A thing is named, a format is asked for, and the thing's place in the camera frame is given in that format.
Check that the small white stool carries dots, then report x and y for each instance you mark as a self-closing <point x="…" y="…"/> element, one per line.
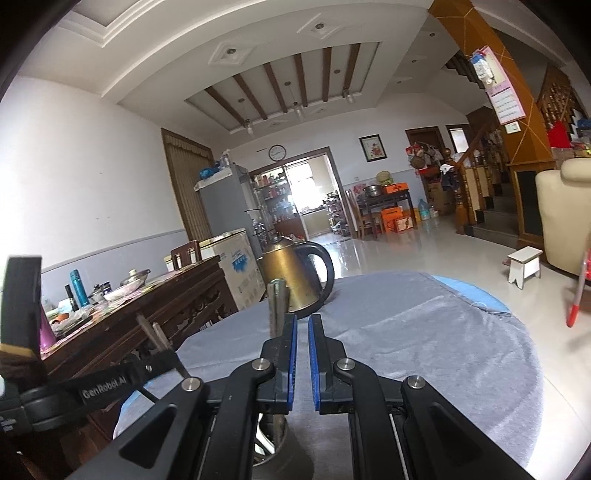
<point x="524" y="265"/>

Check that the clear water jug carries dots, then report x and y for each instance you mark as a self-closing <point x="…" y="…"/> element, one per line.
<point x="424" y="211"/>

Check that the pink wall calendar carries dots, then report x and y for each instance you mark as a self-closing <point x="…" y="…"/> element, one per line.
<point x="503" y="90"/>

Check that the dark wooden table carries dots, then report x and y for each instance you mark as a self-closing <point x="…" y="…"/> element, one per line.
<point x="388" y="201"/>

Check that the steel utensil holder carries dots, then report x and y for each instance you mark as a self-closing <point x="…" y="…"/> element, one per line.
<point x="272" y="454"/>

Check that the round wall clock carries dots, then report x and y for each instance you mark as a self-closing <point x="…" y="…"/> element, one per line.
<point x="277" y="153"/>

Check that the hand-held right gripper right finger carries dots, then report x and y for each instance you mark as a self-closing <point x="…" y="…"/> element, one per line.
<point x="315" y="364"/>

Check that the grey tablecloth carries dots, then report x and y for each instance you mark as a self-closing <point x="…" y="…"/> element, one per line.
<point x="415" y="369"/>

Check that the orange box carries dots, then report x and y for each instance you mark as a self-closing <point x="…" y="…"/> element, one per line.
<point x="397" y="220"/>
<point x="395" y="189"/>

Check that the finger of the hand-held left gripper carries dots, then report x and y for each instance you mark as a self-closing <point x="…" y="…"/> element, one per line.
<point x="111" y="381"/>

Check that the metal basin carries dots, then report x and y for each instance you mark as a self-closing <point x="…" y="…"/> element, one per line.
<point x="372" y="190"/>

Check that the white chest freezer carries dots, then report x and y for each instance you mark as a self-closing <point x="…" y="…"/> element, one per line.
<point x="238" y="267"/>

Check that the blue bottle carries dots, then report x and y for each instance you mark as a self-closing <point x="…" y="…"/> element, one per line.
<point x="79" y="288"/>

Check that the cream armchair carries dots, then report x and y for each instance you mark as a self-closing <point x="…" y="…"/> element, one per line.
<point x="561" y="221"/>

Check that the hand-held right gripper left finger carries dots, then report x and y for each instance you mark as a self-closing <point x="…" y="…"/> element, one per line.
<point x="291" y="364"/>

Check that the gold electric kettle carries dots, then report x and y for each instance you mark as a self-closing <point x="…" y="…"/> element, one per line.
<point x="291" y="277"/>

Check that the grey refrigerator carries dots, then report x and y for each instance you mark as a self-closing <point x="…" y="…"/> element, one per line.
<point x="226" y="207"/>

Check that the framed wall picture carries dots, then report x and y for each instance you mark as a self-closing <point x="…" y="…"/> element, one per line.
<point x="371" y="148"/>

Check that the glass display shelf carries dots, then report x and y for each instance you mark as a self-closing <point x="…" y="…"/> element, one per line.
<point x="272" y="203"/>

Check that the blue table cover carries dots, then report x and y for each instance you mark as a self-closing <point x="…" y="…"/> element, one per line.
<point x="480" y="297"/>

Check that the pink thermos bottle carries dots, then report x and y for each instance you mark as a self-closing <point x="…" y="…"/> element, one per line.
<point x="47" y="332"/>

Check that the carved wooden sideboard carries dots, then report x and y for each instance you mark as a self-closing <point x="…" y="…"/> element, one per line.
<point x="152" y="309"/>

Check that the metal pot with lid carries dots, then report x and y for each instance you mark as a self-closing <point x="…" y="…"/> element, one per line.
<point x="135" y="278"/>

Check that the black bottle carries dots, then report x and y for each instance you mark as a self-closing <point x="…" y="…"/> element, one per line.
<point x="71" y="299"/>

